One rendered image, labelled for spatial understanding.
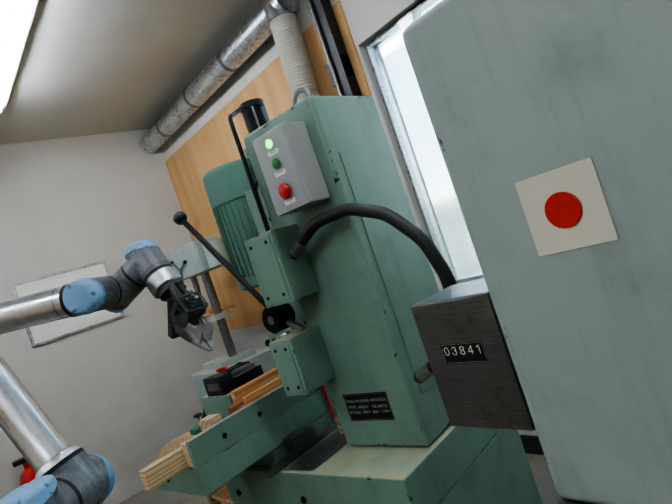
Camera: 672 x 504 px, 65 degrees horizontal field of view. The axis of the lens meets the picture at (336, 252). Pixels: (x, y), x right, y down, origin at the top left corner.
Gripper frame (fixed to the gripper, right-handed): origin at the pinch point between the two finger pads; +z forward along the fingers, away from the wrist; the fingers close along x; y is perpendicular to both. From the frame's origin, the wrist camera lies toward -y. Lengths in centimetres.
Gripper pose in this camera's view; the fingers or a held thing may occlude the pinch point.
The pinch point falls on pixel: (207, 348)
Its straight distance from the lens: 146.3
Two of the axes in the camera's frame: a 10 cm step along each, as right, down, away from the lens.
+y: 4.5, -6.8, -5.7
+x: 6.2, -2.2, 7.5
